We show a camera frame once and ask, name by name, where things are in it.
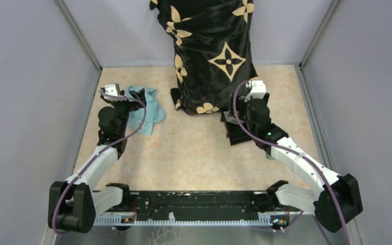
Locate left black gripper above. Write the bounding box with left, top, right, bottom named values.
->
left=109, top=88, right=146, bottom=135

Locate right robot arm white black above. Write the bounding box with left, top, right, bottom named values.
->
left=229, top=93, right=363, bottom=233

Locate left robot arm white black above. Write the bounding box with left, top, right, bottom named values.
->
left=47, top=87, right=146, bottom=234

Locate black card tray box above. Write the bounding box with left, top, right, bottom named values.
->
left=220, top=111, right=252, bottom=145

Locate light blue cloth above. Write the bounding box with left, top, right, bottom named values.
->
left=125, top=86, right=166, bottom=135

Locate black beige flower-patterned blanket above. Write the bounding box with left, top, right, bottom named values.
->
left=149, top=0, right=258, bottom=115

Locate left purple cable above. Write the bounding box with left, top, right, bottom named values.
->
left=51, top=88, right=148, bottom=235

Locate purple cable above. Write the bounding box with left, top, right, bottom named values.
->
left=51, top=88, right=148, bottom=235
left=232, top=80, right=352, bottom=245

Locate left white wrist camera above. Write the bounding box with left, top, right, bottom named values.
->
left=104, top=83, right=120, bottom=96

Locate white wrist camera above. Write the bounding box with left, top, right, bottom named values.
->
left=244, top=80, right=266, bottom=102
left=104, top=83, right=120, bottom=96

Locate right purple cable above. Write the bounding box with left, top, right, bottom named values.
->
left=232, top=80, right=352, bottom=245

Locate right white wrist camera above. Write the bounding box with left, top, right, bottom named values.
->
left=244, top=80, right=266, bottom=102

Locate white slotted cable duct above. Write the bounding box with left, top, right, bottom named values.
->
left=93, top=213, right=289, bottom=229

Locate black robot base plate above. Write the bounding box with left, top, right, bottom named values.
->
left=105, top=190, right=296, bottom=221

